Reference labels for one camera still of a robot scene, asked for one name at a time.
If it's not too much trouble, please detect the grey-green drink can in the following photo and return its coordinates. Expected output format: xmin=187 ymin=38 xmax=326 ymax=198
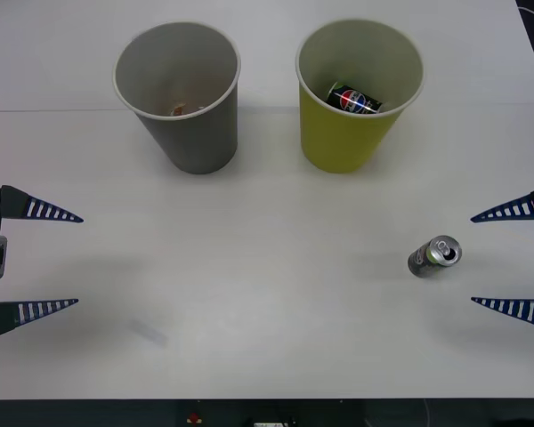
xmin=407 ymin=235 xmax=464 ymax=279

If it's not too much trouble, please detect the black drink can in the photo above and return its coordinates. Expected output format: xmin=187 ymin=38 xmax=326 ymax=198
xmin=327 ymin=80 xmax=384 ymax=115

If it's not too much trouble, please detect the grey plastic bin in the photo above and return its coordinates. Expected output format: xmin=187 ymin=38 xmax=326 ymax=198
xmin=112 ymin=21 xmax=242 ymax=175

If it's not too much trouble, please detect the plastic bottle with orange label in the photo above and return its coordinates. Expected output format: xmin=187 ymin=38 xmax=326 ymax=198
xmin=169 ymin=101 xmax=206 ymax=118

